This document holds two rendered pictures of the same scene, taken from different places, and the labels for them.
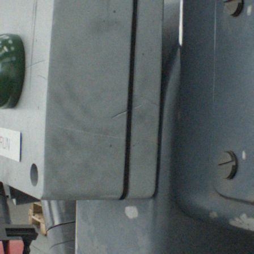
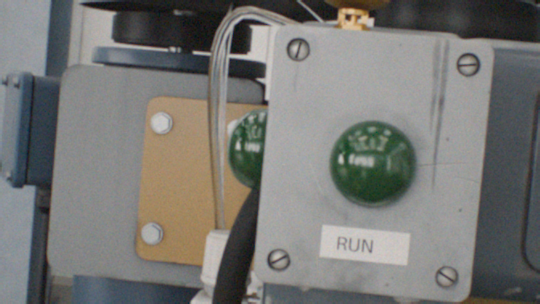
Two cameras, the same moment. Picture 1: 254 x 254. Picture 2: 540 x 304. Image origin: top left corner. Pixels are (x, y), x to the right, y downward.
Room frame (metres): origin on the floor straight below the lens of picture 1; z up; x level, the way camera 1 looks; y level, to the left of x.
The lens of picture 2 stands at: (0.11, 0.37, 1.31)
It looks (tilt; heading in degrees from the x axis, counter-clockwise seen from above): 3 degrees down; 303
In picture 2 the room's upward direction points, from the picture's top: 5 degrees clockwise
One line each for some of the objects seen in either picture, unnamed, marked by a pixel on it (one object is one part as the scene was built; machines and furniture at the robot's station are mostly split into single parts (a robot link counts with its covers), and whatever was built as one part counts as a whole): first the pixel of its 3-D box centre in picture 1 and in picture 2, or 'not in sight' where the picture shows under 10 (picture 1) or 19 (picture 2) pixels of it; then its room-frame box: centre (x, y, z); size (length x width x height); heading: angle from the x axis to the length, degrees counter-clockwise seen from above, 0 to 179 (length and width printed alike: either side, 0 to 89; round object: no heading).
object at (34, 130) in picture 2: not in sight; (51, 144); (0.74, -0.26, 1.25); 0.10 x 0.08 x 0.12; 144
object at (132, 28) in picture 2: not in sight; (182, 36); (0.68, -0.35, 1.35); 0.12 x 0.12 x 0.04
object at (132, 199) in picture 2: not in sight; (238, 183); (0.58, -0.31, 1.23); 0.28 x 0.07 x 0.16; 29
